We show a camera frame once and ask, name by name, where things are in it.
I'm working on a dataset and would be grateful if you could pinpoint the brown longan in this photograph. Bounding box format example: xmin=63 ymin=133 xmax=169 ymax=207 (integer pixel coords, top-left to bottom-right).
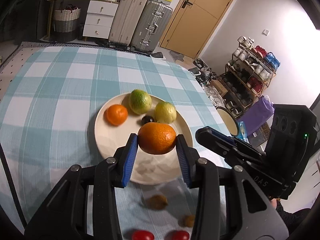
xmin=149 ymin=195 xmax=168 ymax=210
xmin=182 ymin=214 xmax=196 ymax=228

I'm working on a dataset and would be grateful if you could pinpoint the greenish lemon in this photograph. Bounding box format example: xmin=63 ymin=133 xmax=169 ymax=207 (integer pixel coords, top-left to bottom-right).
xmin=129 ymin=89 xmax=152 ymax=115

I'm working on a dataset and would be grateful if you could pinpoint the person's right forearm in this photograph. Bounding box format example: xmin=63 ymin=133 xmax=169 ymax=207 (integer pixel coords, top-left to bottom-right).
xmin=275 ymin=201 xmax=313 ymax=233

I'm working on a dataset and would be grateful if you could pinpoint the cream basin with dark rim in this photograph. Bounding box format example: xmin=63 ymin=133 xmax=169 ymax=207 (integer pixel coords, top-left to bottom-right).
xmin=216 ymin=106 xmax=238 ymax=137

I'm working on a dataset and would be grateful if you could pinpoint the purple bag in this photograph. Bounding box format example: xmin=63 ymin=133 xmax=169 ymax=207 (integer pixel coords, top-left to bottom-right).
xmin=237 ymin=95 xmax=275 ymax=133

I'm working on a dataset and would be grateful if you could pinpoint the cardboard box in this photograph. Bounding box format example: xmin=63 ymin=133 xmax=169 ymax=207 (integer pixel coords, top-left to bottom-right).
xmin=209 ymin=80 xmax=228 ymax=98

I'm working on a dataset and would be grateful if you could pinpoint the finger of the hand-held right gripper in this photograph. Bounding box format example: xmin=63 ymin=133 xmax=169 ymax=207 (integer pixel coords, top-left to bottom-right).
xmin=211 ymin=129 xmax=253 ymax=149
xmin=195 ymin=127 xmax=265 ymax=167

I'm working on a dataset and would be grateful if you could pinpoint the black refrigerator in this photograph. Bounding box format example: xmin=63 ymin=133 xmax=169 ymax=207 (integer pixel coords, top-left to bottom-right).
xmin=0 ymin=0 xmax=48 ymax=43

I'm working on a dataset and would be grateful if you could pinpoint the pile of shoes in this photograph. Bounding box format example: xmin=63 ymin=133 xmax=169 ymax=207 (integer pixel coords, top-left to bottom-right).
xmin=189 ymin=57 xmax=225 ymax=105

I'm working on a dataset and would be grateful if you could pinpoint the black cable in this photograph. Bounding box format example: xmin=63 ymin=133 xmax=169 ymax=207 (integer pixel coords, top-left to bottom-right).
xmin=0 ymin=140 xmax=28 ymax=228

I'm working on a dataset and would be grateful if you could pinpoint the yellow lemon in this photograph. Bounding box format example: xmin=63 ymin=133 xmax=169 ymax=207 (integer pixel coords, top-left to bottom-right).
xmin=154 ymin=101 xmax=177 ymax=124

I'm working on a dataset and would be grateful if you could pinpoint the red cherry tomato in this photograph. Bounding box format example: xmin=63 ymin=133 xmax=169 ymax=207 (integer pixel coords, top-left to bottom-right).
xmin=131 ymin=229 xmax=155 ymax=240
xmin=170 ymin=230 xmax=190 ymax=240

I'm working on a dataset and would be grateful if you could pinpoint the cream round plate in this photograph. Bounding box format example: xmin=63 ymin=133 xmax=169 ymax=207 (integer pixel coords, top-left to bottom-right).
xmin=94 ymin=92 xmax=193 ymax=185

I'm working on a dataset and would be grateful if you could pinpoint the shoe rack with shoes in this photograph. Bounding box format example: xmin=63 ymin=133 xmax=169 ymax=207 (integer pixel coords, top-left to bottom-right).
xmin=220 ymin=36 xmax=280 ymax=117

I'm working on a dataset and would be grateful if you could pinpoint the woven laundry basket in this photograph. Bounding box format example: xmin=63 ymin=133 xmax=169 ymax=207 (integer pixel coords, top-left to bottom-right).
xmin=52 ymin=4 xmax=82 ymax=33

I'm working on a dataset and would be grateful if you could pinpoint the white vanity desk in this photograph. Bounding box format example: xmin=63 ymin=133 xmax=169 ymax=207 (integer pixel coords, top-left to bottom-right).
xmin=46 ymin=0 xmax=120 ymax=40

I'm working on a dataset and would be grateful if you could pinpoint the orange mandarin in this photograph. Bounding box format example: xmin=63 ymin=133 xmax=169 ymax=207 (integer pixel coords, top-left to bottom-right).
xmin=138 ymin=122 xmax=177 ymax=155
xmin=104 ymin=104 xmax=128 ymax=126

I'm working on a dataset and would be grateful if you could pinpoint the silver suitcase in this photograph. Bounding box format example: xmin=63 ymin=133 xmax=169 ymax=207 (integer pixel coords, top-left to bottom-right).
xmin=130 ymin=0 xmax=173 ymax=53

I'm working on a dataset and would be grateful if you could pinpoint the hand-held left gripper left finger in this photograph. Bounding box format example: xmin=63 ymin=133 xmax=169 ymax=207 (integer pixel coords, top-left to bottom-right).
xmin=25 ymin=134 xmax=138 ymax=240

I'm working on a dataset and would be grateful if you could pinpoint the wooden door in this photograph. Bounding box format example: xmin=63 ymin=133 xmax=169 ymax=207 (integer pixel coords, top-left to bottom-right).
xmin=160 ymin=0 xmax=243 ymax=59

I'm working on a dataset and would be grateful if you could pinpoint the blue packet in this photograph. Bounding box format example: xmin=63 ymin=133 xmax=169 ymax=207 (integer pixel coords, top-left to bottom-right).
xmin=237 ymin=121 xmax=248 ymax=140

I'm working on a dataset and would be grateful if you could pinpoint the teal checkered tablecloth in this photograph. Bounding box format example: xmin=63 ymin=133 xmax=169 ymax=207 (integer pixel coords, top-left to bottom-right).
xmin=0 ymin=46 xmax=233 ymax=240

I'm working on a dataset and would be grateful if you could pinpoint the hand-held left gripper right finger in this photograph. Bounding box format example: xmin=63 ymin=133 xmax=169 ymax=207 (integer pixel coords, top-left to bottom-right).
xmin=176 ymin=135 xmax=290 ymax=240

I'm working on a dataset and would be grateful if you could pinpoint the beige suitcase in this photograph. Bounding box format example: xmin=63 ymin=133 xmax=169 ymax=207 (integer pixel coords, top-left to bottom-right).
xmin=109 ymin=0 xmax=148 ymax=47

